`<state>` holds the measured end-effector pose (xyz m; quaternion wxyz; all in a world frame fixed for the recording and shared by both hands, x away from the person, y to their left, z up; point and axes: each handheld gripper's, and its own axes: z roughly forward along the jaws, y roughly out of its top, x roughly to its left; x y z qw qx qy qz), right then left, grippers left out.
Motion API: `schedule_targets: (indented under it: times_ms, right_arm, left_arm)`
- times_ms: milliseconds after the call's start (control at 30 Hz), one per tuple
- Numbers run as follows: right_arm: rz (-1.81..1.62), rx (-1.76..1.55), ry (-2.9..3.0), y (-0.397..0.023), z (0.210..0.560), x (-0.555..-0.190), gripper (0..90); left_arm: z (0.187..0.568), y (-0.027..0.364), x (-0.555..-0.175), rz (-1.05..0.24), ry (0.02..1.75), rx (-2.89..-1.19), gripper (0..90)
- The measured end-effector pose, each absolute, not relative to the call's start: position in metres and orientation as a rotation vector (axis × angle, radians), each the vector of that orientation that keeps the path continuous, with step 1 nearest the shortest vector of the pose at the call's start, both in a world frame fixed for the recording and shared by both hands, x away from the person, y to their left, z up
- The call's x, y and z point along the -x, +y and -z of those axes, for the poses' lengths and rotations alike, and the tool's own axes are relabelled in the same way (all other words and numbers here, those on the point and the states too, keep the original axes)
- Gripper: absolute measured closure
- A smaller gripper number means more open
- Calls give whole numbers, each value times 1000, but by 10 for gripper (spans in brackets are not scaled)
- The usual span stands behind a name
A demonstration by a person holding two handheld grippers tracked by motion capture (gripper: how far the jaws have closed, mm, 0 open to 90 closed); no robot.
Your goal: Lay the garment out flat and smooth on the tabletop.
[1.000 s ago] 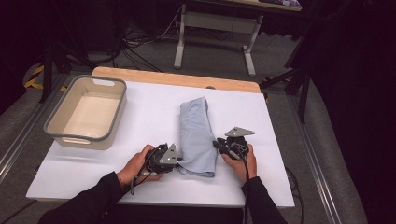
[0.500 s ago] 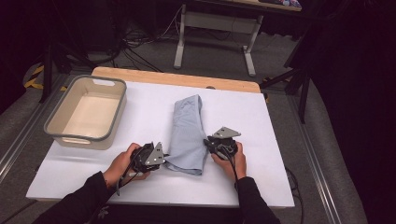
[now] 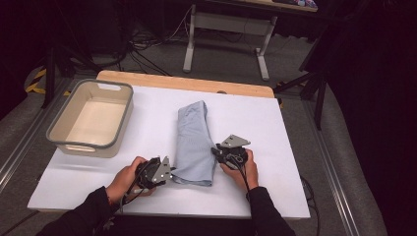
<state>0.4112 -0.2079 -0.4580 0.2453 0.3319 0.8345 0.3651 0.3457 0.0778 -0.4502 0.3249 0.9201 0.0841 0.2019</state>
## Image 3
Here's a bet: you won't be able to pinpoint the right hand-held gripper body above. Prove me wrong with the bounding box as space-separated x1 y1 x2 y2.
214 134 252 171

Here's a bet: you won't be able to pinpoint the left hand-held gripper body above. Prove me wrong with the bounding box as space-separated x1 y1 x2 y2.
135 155 173 191

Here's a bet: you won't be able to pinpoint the light blue tank top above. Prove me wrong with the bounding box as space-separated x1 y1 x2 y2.
170 99 218 187

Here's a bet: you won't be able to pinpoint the beige basket with grey rim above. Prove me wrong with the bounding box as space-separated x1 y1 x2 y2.
45 78 135 159

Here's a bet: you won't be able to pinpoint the person's right hand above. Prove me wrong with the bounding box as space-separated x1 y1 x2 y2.
219 148 260 192

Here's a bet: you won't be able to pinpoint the person's left hand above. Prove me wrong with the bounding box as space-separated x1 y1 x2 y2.
105 155 157 207

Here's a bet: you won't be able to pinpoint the white foam board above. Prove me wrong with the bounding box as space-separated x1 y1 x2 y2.
28 86 311 220

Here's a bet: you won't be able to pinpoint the person's black clothing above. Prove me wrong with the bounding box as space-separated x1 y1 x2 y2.
94 212 258 236

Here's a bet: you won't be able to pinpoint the black metal stand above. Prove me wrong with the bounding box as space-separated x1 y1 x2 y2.
273 26 329 131

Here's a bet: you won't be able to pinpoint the black tripod stand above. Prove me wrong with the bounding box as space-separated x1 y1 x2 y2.
40 42 103 109

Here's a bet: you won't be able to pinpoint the yellow black hazard tape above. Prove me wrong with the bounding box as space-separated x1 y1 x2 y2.
25 67 72 97

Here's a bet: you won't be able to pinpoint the colourful item on desk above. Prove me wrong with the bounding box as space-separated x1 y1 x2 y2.
271 0 319 10

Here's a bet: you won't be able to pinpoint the right hand-held gripper cable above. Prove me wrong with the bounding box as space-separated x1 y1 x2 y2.
233 156 253 195

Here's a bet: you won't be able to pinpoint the hand-held gripper cable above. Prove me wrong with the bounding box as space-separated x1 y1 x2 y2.
118 168 149 215
233 156 253 195

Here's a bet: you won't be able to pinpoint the left hand-held gripper cable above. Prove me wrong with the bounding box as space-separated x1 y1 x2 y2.
118 168 149 215

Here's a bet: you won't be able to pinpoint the black cable beside table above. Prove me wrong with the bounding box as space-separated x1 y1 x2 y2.
299 176 322 236

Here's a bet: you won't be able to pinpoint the aluminium floor rail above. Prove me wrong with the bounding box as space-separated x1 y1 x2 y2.
0 78 73 194
300 99 362 236

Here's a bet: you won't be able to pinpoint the bundle of black floor cables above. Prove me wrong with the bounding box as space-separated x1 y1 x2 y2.
97 6 195 77

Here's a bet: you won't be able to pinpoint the white desk frame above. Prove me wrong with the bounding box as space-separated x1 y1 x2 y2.
181 0 319 82

